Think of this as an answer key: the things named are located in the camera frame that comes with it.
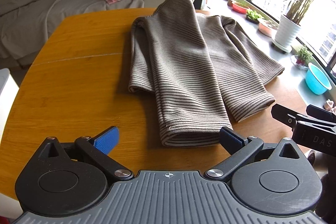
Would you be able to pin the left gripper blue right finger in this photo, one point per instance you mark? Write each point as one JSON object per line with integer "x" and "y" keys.
{"x": 242, "y": 152}

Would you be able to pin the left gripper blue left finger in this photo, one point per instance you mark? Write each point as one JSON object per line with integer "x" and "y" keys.
{"x": 95, "y": 150}

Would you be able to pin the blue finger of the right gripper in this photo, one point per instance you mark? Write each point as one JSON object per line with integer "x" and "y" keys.
{"x": 290, "y": 118}
{"x": 320, "y": 113}

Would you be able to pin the brown striped sweater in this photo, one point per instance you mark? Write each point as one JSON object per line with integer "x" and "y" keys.
{"x": 203, "y": 70}

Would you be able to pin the turquoise plastic basin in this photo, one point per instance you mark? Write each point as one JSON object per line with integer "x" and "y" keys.
{"x": 316, "y": 80}

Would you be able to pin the small green potted plant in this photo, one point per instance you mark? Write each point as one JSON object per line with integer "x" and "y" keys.
{"x": 304, "y": 56}

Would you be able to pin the white ribbed plant pot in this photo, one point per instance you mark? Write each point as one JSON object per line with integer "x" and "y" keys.
{"x": 286, "y": 34}

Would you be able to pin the pink flower pot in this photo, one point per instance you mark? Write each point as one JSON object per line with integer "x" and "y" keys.
{"x": 267, "y": 27}

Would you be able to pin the black tray with greens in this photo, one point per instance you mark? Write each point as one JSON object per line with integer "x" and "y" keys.
{"x": 253, "y": 16}

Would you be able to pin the red plastic basin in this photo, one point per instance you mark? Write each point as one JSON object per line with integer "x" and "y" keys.
{"x": 239, "y": 7}

